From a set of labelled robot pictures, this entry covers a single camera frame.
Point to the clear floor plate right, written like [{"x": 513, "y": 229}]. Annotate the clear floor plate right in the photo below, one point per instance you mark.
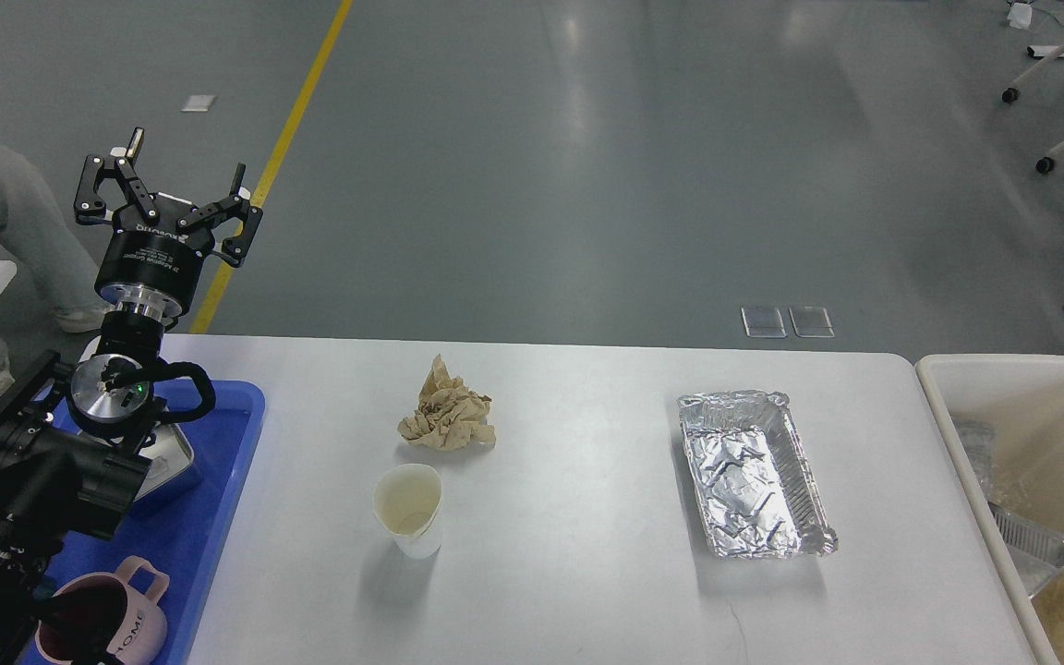
[{"x": 811, "y": 322}]

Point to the beige plastic bin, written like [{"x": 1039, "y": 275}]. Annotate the beige plastic bin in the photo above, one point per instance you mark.
[{"x": 1002, "y": 420}]

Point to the blue plastic tray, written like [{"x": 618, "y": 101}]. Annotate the blue plastic tray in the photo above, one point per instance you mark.
[{"x": 184, "y": 536}]

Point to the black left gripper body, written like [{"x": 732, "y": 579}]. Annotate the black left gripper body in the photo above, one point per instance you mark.
[{"x": 143, "y": 255}]

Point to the clear floor plate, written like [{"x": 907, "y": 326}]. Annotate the clear floor plate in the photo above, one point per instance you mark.
[
  {"x": 811, "y": 322},
  {"x": 763, "y": 322}
]

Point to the clear floor plate left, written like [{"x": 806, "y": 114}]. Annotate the clear floor plate left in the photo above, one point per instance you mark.
[{"x": 763, "y": 322}]

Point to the foil tray in bin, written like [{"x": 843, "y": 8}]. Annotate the foil tray in bin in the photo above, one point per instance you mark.
[{"x": 1036, "y": 551}]

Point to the pink HOME mug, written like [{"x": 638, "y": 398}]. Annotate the pink HOME mug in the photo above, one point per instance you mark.
[{"x": 106, "y": 617}]

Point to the stainless steel rectangular tin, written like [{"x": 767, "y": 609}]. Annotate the stainless steel rectangular tin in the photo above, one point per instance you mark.
[{"x": 173, "y": 472}]

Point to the crumpled brown paper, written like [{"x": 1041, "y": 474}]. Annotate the crumpled brown paper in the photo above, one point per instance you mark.
[{"x": 449, "y": 415}]

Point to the person in black top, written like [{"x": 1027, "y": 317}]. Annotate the person in black top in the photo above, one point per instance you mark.
[{"x": 33, "y": 230}]

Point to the white paper cup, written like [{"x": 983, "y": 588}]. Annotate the white paper cup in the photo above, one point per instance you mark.
[{"x": 407, "y": 503}]

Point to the aluminium foil tray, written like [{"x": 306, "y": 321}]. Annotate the aluminium foil tray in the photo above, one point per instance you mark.
[{"x": 753, "y": 485}]

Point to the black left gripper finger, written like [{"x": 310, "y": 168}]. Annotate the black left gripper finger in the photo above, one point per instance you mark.
[
  {"x": 138, "y": 207},
  {"x": 197, "y": 228}
]

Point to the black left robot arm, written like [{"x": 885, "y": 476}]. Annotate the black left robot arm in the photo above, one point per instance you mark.
[{"x": 72, "y": 434}]

